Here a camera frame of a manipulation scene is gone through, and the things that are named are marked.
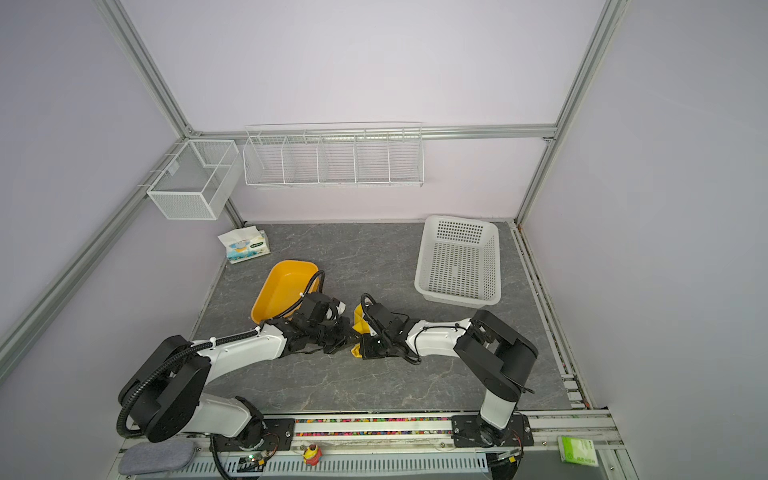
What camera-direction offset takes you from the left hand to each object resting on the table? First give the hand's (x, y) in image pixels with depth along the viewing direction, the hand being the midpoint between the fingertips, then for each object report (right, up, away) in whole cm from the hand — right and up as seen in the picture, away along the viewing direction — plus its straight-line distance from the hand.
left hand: (364, 342), depth 83 cm
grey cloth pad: (-50, -22, -14) cm, 56 cm away
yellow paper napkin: (-2, +4, +4) cm, 6 cm away
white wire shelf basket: (-11, +58, +16) cm, 61 cm away
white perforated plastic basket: (+32, +22, +25) cm, 46 cm away
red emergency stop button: (-10, -20, -16) cm, 28 cm away
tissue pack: (-46, +28, +24) cm, 59 cm away
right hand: (-2, -4, +4) cm, 6 cm away
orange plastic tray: (-29, +13, +16) cm, 36 cm away
